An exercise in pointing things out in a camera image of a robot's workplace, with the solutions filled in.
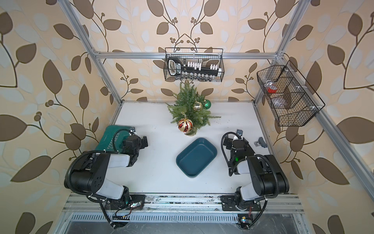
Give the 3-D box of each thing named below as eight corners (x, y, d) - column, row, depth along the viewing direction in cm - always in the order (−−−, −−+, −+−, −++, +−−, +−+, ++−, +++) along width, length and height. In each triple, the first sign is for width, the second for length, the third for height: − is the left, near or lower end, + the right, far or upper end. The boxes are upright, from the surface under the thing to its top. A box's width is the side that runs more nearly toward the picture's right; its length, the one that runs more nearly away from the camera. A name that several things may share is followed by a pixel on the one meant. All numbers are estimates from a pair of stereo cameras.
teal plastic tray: (173, 165, 88) (173, 161, 84) (199, 139, 100) (200, 135, 96) (193, 183, 82) (193, 180, 77) (218, 153, 93) (219, 149, 89)
